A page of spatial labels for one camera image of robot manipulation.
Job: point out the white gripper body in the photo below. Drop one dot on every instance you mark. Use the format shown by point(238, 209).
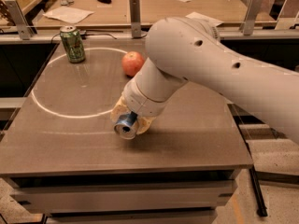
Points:
point(139, 103)

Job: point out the white table drawer base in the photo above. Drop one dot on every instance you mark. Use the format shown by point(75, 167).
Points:
point(170, 203)

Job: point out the red apple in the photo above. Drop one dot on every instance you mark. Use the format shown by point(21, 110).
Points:
point(131, 63)

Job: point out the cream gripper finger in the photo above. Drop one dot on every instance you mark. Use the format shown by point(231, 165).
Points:
point(144, 124)
point(120, 114)

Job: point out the metal bracket post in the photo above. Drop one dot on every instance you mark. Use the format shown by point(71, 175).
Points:
point(247, 26)
point(135, 18)
point(16, 16)

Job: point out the right metal bracket post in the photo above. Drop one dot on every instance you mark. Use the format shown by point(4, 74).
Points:
point(247, 26)

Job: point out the silver blue redbull can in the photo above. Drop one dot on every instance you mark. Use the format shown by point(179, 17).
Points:
point(129, 133)

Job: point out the white paper sheet right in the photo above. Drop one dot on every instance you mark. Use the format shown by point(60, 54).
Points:
point(201, 18)

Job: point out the wooden back desk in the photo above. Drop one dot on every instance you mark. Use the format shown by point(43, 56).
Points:
point(117, 13)

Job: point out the white paper sheet left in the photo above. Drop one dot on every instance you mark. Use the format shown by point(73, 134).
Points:
point(68, 14)

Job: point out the middle metal bracket post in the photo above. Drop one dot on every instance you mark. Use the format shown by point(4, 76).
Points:
point(135, 18)

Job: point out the green soda can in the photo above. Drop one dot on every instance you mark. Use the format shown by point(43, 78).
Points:
point(73, 45)

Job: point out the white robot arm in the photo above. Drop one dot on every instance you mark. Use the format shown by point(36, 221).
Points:
point(182, 50)

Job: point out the left metal bracket post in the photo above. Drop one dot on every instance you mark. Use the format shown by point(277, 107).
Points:
point(16, 16)

